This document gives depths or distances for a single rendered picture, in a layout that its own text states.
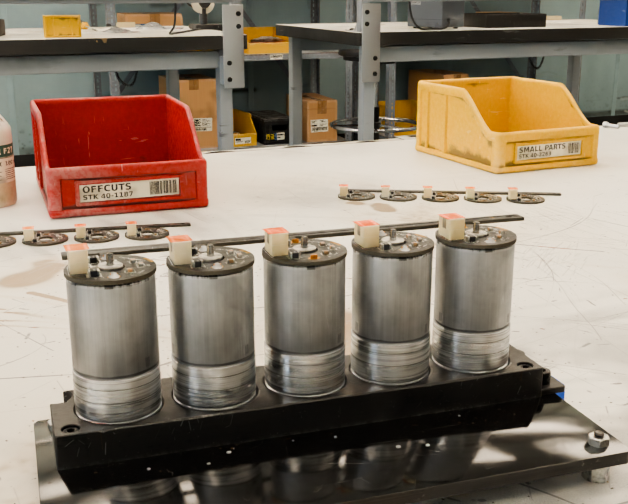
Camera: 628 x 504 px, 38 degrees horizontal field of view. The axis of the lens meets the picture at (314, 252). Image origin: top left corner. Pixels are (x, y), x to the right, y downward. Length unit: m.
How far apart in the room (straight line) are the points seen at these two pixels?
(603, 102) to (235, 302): 5.97
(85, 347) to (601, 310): 0.24
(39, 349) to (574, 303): 0.23
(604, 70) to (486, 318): 5.89
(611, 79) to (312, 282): 5.97
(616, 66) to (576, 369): 5.88
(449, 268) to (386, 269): 0.02
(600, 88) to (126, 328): 5.95
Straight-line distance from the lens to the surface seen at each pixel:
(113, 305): 0.25
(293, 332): 0.27
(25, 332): 0.40
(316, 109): 4.64
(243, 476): 0.25
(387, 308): 0.27
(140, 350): 0.26
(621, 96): 6.28
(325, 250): 0.27
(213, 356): 0.26
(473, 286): 0.28
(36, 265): 0.49
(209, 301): 0.25
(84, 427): 0.26
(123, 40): 2.65
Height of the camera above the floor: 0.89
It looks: 16 degrees down
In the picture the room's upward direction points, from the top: straight up
